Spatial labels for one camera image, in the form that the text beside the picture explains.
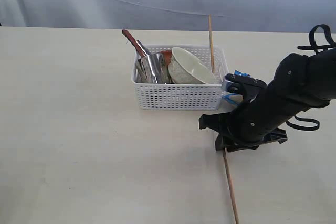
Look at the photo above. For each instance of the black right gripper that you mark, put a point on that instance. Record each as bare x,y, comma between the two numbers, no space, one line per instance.
246,128

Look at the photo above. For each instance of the wooden chopstick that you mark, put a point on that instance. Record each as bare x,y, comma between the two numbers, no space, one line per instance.
211,43
231,188

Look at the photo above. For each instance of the blue potato chips bag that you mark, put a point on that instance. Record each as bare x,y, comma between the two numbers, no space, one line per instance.
232,98

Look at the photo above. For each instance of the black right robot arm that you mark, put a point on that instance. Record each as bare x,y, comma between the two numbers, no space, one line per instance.
299,84

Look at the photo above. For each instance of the speckled beige ceramic bowl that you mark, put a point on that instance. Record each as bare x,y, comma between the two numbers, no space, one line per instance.
186,68

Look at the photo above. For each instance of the white perforated plastic basket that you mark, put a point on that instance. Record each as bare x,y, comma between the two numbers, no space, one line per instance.
183,96

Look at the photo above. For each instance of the terracotta brown plate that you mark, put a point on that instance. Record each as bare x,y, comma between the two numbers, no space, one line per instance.
167,55

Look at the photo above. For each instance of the stainless steel cup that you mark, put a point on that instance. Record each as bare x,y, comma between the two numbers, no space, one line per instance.
153,70

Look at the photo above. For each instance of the grey backdrop curtain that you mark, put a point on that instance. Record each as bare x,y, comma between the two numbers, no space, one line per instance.
226,15

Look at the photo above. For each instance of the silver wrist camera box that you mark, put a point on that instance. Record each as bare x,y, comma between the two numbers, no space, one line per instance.
248,87

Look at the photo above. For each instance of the brown wooden handled spoon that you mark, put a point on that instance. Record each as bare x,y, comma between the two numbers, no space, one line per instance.
131,39

